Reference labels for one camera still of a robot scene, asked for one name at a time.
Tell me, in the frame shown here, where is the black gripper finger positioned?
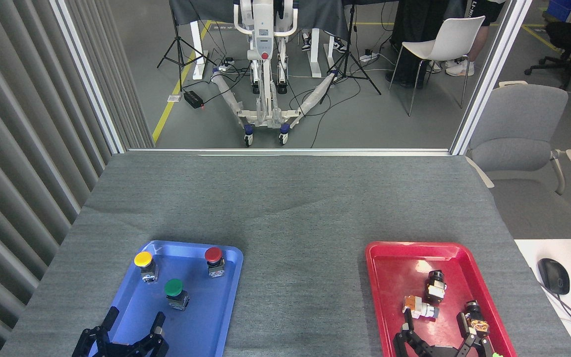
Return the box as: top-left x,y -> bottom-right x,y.
393,308 -> 440,357
72,306 -> 120,357
454,312 -> 492,357
128,312 -> 170,357

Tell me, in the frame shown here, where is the green push button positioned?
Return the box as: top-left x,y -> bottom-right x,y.
164,278 -> 190,311

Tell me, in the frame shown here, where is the yellow push button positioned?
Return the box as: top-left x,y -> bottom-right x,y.
134,251 -> 159,285

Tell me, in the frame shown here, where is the red push button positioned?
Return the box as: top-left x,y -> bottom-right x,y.
204,247 -> 226,279

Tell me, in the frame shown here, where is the blue plastic tray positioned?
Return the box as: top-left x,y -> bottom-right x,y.
86,240 -> 244,357

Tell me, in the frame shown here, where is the red plastic tray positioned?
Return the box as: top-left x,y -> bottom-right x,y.
365,241 -> 518,357

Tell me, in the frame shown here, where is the white side table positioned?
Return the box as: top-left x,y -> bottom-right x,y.
514,239 -> 571,357

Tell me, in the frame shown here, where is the black computer mouse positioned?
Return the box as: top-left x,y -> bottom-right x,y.
537,258 -> 571,297

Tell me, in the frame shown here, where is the grey table mat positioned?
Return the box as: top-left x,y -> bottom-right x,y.
0,153 -> 571,357

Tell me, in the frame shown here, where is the grey slatted panel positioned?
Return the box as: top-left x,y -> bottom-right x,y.
0,0 -> 155,357

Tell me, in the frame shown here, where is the grey office chair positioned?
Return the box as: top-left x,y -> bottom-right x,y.
465,83 -> 571,239

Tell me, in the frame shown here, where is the black power box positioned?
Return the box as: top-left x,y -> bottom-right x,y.
183,90 -> 205,110

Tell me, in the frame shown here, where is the black tripod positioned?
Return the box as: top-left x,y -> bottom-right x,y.
156,0 -> 218,93
319,0 -> 382,105

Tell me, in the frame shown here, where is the white table leg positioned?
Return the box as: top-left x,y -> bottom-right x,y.
309,28 -> 323,79
189,20 -> 209,81

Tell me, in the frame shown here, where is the white plastic chair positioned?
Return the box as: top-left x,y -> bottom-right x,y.
389,16 -> 486,118

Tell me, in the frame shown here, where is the white stand on wheels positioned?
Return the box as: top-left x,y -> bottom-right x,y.
211,0 -> 339,147

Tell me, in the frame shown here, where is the person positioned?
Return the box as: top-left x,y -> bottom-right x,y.
385,0 -> 467,89
299,29 -> 348,55
445,0 -> 507,78

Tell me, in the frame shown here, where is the black office chair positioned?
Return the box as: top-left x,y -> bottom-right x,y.
524,0 -> 571,91

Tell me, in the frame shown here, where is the dark table cloth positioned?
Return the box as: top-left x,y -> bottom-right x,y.
169,0 -> 351,42

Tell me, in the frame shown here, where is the blue storage bin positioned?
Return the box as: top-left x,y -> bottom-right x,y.
547,0 -> 571,23

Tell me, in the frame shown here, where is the black and orange switch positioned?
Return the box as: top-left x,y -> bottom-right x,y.
465,300 -> 490,338

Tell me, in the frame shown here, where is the white and orange switch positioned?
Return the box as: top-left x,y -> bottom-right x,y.
403,295 -> 440,320

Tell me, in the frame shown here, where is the black knob switch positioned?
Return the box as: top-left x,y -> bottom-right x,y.
424,270 -> 448,304

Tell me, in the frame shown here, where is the silver frame post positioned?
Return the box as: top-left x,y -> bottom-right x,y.
49,0 -> 128,155
450,0 -> 534,156

